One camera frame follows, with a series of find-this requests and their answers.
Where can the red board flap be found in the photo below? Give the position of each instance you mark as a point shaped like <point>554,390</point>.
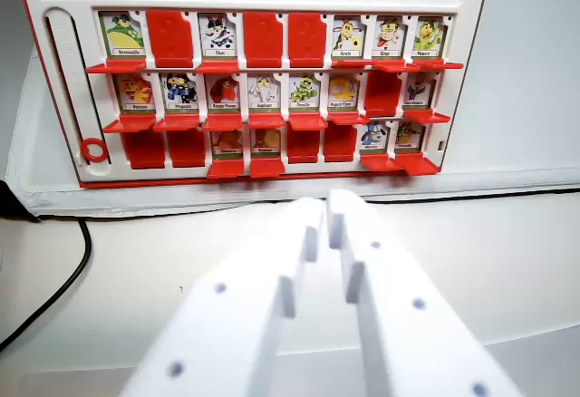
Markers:
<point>308,122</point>

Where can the red and white game board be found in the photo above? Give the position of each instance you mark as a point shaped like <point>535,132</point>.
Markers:
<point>59,80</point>

